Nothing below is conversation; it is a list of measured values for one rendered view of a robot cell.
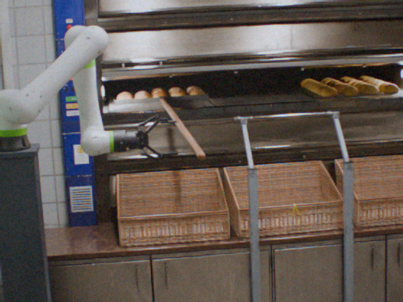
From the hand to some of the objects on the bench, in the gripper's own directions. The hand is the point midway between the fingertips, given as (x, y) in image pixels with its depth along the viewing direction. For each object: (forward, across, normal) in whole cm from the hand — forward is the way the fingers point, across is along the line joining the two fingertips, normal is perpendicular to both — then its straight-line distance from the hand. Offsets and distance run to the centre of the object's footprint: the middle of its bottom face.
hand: (174, 136), depth 367 cm
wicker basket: (+61, +62, -73) cm, 114 cm away
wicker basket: (+3, +62, -74) cm, 96 cm away
